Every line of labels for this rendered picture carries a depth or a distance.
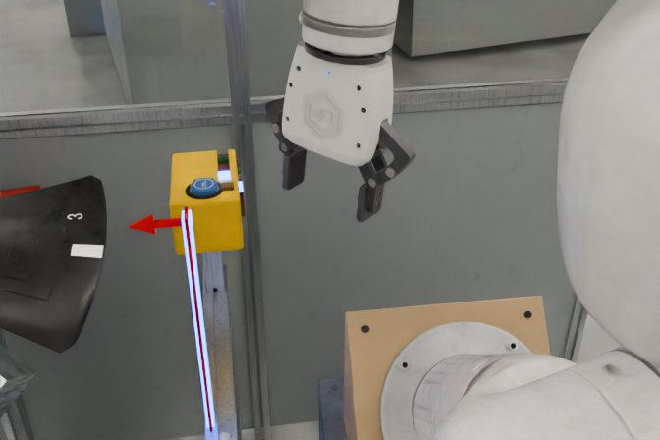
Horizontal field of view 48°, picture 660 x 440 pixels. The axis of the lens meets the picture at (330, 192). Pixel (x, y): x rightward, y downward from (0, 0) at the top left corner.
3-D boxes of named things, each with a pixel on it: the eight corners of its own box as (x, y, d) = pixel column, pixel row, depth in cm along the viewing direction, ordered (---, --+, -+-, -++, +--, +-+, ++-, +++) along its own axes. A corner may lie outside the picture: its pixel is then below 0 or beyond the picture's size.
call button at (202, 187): (191, 187, 110) (190, 177, 109) (218, 185, 111) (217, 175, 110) (191, 200, 107) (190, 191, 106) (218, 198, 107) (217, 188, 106)
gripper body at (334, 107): (277, 29, 67) (270, 141, 73) (372, 59, 63) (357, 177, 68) (324, 16, 73) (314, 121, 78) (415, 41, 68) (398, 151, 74)
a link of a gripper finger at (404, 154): (345, 100, 70) (336, 152, 73) (416, 130, 66) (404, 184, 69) (352, 97, 71) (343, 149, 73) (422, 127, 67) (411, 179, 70)
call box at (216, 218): (178, 207, 124) (171, 151, 118) (239, 202, 125) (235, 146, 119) (176, 264, 110) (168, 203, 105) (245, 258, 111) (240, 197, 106)
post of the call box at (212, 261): (205, 281, 124) (198, 219, 118) (224, 280, 125) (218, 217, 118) (206, 293, 122) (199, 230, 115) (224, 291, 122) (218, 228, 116)
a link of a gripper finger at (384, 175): (362, 160, 70) (355, 221, 73) (392, 171, 68) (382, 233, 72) (380, 149, 72) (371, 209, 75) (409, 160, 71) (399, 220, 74)
